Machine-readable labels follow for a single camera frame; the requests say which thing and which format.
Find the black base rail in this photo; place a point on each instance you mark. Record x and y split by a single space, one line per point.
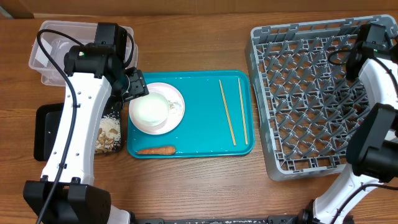
217 220

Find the clear plastic waste bin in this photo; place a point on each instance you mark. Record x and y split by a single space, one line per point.
57 46

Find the white bowl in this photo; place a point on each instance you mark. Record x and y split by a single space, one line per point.
150 110

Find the rice and food scraps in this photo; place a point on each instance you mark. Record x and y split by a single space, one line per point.
109 135

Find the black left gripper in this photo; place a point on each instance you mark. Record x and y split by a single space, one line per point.
138 86

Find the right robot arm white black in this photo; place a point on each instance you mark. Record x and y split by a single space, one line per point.
372 150

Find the orange carrot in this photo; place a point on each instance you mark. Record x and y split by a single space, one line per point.
163 151

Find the teal plastic serving tray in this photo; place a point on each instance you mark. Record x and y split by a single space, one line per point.
204 130

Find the black waste tray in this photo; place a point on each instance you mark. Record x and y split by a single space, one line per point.
47 121

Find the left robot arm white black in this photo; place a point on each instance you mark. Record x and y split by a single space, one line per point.
94 73

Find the grey plastic dishwasher rack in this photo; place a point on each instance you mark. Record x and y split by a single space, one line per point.
308 110

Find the wooden chopstick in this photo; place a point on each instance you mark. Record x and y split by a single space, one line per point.
242 112
227 113

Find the large white plate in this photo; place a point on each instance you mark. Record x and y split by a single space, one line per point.
176 111

